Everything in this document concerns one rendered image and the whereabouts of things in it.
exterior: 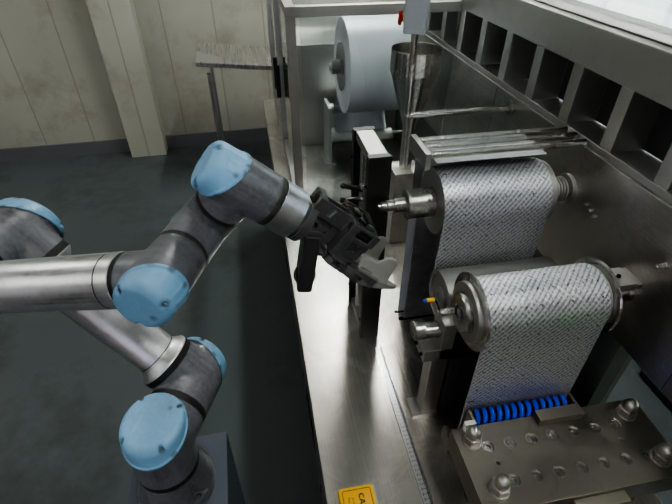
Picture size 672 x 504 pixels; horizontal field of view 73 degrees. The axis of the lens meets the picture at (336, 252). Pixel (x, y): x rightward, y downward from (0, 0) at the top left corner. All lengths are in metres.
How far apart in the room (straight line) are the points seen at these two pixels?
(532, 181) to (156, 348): 0.82
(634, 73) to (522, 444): 0.71
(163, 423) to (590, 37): 1.10
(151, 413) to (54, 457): 1.51
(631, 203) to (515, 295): 0.30
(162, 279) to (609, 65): 0.89
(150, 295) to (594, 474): 0.82
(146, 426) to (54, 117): 4.04
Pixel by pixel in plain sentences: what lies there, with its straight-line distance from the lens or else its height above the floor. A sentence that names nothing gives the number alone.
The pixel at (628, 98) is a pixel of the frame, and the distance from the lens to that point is 1.04.
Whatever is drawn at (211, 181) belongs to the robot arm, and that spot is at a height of 1.57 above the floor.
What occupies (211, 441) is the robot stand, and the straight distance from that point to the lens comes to 1.13.
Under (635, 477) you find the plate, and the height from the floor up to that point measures 1.03.
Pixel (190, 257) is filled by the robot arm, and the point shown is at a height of 1.49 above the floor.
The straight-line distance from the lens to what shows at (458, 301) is 0.87.
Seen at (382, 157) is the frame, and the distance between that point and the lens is 0.95.
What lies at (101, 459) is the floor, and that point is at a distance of 2.31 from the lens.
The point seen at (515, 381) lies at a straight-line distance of 1.00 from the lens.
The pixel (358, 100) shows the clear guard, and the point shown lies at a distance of 1.65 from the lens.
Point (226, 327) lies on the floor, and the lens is 2.60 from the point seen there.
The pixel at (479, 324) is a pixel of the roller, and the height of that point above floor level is 1.27.
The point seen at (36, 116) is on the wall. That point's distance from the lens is 4.80.
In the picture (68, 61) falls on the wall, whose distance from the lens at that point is 4.55.
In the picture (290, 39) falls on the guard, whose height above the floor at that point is 1.51.
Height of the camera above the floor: 1.85
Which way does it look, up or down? 38 degrees down
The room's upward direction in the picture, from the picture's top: straight up
